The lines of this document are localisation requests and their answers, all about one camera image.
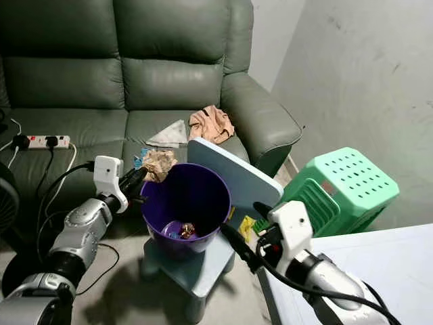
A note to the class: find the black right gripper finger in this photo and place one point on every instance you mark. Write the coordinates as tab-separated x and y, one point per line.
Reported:
263	210
241	248

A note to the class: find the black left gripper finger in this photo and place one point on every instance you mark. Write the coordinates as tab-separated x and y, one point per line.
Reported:
139	199
137	177

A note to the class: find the brown paper ball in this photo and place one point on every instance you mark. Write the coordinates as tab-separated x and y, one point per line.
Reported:
160	164

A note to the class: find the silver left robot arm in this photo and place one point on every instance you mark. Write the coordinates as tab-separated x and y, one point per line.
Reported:
81	227

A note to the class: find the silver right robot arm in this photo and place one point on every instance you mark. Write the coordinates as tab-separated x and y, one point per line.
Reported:
331	281

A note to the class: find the purple plastic rubbish bin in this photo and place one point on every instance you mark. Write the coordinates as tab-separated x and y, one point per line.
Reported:
199	200

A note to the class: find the small blue wrapper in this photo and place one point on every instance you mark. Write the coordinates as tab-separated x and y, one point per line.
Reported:
139	160

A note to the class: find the light blue child chair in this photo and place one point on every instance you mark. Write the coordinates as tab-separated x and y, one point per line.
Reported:
243	172

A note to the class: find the white triangular tissue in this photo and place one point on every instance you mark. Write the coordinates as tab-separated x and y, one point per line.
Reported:
172	135

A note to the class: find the brown crumpled wrapper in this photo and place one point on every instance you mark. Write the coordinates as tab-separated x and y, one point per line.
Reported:
187	231

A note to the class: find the beige crumpled cloth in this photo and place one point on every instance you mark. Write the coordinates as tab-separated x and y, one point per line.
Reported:
211	124

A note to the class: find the green plastic stool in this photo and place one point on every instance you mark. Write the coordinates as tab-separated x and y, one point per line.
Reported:
352	179

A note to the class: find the green leather sofa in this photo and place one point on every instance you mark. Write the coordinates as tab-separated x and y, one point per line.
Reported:
162	81

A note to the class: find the white power strip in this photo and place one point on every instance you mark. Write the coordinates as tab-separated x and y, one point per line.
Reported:
37	141

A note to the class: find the black floor fan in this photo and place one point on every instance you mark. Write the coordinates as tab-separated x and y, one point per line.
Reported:
8	200

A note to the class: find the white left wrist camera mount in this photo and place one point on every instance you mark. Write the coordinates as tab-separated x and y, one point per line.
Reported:
108	177

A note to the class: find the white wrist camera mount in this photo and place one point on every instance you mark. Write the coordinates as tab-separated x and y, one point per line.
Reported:
108	177
292	227

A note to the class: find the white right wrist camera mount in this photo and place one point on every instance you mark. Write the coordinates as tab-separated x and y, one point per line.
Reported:
292	227

